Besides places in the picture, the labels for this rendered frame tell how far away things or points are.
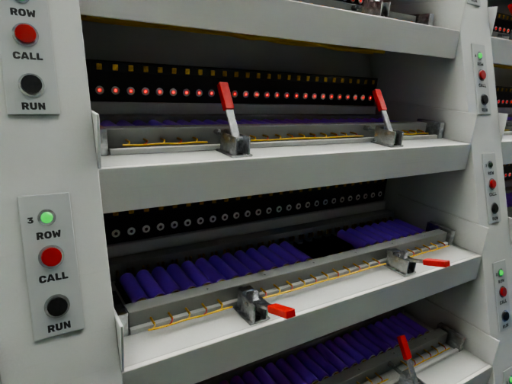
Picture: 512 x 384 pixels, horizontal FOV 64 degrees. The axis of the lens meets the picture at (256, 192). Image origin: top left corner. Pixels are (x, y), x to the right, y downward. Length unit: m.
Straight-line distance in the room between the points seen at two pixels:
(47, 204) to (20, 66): 0.12
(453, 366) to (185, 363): 0.51
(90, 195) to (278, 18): 0.31
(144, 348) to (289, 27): 0.41
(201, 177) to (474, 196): 0.51
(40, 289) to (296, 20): 0.42
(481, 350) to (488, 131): 0.38
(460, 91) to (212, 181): 0.50
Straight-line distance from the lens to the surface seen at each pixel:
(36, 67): 0.42
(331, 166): 0.55
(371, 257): 0.66
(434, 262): 0.63
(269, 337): 0.51
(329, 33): 0.60
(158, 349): 0.46
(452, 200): 0.82
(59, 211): 0.40
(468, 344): 0.87
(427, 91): 0.84
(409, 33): 0.72
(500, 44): 0.94
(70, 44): 0.43
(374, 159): 0.61
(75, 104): 0.42
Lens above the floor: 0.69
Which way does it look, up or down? 1 degrees down
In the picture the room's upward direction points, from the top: 6 degrees counter-clockwise
